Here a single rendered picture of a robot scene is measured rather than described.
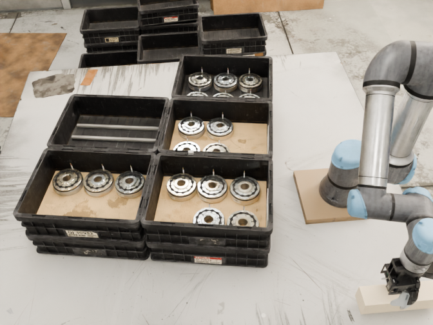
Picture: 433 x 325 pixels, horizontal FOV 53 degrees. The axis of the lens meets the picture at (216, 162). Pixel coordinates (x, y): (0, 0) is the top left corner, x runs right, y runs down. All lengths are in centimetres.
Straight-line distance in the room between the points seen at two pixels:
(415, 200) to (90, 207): 101
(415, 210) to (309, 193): 53
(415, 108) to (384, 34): 275
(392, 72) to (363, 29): 287
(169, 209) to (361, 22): 309
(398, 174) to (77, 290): 111
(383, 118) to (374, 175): 15
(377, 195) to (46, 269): 108
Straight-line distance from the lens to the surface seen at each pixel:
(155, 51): 304
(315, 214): 162
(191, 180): 151
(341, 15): 427
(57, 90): 228
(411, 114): 139
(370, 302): 142
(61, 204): 159
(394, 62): 125
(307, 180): 171
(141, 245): 145
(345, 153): 152
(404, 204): 124
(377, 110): 123
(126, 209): 151
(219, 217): 142
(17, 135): 212
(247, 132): 172
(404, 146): 147
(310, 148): 187
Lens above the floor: 201
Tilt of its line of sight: 47 degrees down
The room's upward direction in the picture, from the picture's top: 2 degrees counter-clockwise
